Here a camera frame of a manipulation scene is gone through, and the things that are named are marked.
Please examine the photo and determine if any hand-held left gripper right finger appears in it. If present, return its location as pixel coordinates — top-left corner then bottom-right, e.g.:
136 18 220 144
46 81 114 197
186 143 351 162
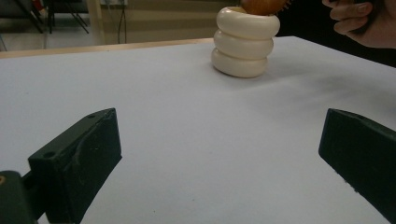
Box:
318 107 396 224

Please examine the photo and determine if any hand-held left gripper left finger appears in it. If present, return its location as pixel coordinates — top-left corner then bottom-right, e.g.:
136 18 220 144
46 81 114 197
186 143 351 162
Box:
27 107 123 224

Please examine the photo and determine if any wooden hairbrush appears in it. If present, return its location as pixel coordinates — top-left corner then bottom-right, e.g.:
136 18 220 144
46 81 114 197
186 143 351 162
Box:
240 0 292 17

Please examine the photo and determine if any cream ribbed cup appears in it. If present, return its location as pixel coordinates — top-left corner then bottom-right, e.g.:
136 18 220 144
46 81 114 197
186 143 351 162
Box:
211 6 281 79

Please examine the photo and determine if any wooden table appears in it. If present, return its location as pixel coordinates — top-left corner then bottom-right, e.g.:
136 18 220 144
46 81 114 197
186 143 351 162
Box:
0 37 217 61

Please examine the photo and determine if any white table cover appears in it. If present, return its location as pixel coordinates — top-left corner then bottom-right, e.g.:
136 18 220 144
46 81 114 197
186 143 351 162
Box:
0 35 396 224

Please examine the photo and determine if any black stand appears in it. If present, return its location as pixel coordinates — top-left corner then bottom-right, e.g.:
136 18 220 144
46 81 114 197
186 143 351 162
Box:
12 0 91 35

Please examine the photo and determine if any black hanging cable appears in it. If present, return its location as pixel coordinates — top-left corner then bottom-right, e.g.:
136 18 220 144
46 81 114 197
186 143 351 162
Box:
116 0 129 45

